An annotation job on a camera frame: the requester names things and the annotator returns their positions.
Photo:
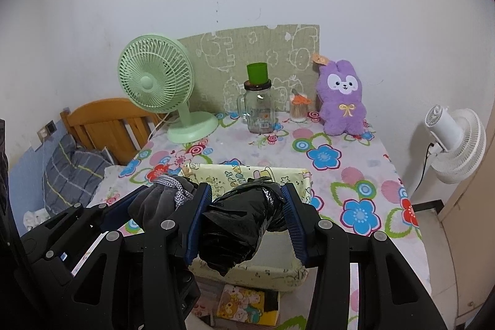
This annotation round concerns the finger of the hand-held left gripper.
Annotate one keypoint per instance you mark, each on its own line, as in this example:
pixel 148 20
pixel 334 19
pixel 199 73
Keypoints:
pixel 116 216

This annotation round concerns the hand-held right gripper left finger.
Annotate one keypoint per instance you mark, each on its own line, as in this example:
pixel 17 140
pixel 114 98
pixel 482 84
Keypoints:
pixel 197 225

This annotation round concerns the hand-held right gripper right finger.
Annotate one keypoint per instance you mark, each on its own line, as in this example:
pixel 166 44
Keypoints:
pixel 294 227

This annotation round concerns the black plastic bag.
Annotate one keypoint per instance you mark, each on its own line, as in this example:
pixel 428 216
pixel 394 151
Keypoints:
pixel 236 221

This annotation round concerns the grey fleece glove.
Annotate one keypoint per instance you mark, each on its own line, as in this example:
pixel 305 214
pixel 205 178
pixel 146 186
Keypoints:
pixel 154 206

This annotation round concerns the yellow cartoon fabric storage box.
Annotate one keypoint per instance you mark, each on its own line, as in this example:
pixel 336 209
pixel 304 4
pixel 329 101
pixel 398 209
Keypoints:
pixel 239 175

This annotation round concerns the yellow cartoon pouch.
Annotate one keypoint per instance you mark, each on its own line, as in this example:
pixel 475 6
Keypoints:
pixel 243 306

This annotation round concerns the white crumpled cloth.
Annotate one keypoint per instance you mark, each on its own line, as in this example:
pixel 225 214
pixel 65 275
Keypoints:
pixel 35 221

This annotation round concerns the grey plaid pillow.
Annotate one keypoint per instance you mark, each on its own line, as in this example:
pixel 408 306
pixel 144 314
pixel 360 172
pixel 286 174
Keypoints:
pixel 73 175

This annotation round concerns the pink white packet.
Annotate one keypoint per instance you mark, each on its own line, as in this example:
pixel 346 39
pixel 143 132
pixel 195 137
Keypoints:
pixel 207 299

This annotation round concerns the floral tablecloth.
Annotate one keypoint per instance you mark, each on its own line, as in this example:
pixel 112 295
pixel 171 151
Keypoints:
pixel 348 167

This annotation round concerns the wooden bed headboard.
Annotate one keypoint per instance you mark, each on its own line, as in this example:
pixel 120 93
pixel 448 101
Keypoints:
pixel 100 125

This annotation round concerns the cotton swab box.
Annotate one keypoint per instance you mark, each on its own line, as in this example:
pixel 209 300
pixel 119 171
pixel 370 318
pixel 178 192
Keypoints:
pixel 301 109

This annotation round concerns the glass mason jar mug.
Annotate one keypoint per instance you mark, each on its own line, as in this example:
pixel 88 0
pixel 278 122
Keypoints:
pixel 259 109

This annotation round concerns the purple plush bunny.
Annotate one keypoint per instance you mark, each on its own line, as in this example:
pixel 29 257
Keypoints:
pixel 342 105

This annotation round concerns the green desk fan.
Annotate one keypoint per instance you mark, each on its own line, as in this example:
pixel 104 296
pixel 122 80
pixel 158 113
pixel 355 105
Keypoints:
pixel 154 82

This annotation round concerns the green plastic cup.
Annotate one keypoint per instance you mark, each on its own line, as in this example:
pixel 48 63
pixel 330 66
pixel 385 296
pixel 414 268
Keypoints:
pixel 257 73

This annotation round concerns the green cartoon printed board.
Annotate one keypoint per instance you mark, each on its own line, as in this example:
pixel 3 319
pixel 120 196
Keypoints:
pixel 239 47

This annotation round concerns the white clip fan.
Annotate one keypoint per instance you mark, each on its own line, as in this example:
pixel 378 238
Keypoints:
pixel 460 144

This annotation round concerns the wall socket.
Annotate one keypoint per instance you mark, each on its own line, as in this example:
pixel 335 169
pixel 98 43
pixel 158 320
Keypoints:
pixel 47 129

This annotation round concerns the black metal frame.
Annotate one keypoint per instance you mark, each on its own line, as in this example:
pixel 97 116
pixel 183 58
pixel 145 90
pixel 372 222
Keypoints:
pixel 427 205

